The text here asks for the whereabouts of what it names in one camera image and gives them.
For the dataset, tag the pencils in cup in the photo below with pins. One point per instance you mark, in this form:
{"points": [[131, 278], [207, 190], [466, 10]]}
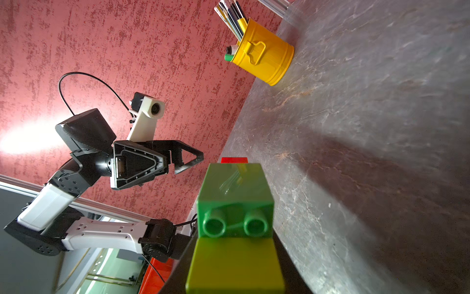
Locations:
{"points": [[233, 16]]}

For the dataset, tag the left corner aluminium post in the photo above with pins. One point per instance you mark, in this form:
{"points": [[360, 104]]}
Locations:
{"points": [[279, 7]]}

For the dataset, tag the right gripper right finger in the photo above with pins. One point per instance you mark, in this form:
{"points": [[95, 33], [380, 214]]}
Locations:
{"points": [[294, 283]]}

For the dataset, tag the yellow pencil cup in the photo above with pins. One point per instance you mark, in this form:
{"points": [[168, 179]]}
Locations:
{"points": [[260, 52]]}

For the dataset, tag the red 2x4 brick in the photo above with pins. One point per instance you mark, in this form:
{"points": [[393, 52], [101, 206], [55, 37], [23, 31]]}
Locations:
{"points": [[232, 160]]}

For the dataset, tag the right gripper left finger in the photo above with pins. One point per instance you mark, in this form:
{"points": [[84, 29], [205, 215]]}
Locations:
{"points": [[183, 252]]}

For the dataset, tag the lime 2x2 brick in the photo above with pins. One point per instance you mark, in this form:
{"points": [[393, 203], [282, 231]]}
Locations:
{"points": [[235, 266]]}

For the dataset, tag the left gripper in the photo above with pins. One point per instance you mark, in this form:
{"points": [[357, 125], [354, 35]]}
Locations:
{"points": [[134, 164]]}

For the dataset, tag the dark green 2x2 brick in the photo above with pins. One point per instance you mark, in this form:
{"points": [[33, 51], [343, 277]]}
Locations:
{"points": [[235, 201]]}

